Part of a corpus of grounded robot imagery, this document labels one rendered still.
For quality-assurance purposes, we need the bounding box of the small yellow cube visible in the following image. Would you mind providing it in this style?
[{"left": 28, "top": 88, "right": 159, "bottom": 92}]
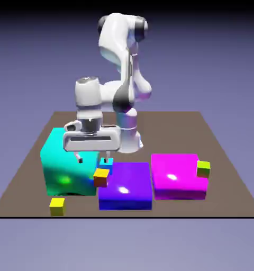
[{"left": 49, "top": 197, "right": 66, "bottom": 217}]

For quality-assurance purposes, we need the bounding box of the large purple box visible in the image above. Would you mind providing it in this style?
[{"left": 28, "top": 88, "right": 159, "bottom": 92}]
[{"left": 98, "top": 161, "right": 153, "bottom": 211}]

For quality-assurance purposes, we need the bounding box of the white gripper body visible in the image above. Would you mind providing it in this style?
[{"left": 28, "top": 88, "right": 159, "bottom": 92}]
[{"left": 62, "top": 124, "right": 122, "bottom": 153}]

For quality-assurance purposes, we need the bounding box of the small lime green cube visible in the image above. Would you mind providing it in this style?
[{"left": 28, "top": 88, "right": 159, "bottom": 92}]
[{"left": 196, "top": 160, "right": 211, "bottom": 178}]

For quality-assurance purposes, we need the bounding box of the large magenta box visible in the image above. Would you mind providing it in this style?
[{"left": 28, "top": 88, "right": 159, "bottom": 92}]
[{"left": 151, "top": 153, "right": 208, "bottom": 201}]

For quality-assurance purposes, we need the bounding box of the small orange cube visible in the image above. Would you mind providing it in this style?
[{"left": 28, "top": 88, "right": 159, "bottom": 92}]
[{"left": 93, "top": 168, "right": 110, "bottom": 188}]

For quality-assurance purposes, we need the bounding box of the small blue cube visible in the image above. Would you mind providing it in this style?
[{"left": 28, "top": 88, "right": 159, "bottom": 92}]
[{"left": 98, "top": 157, "right": 114, "bottom": 176}]

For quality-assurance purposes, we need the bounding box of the large cyan box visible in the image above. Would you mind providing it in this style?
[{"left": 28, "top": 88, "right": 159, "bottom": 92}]
[{"left": 40, "top": 127, "right": 99, "bottom": 196}]

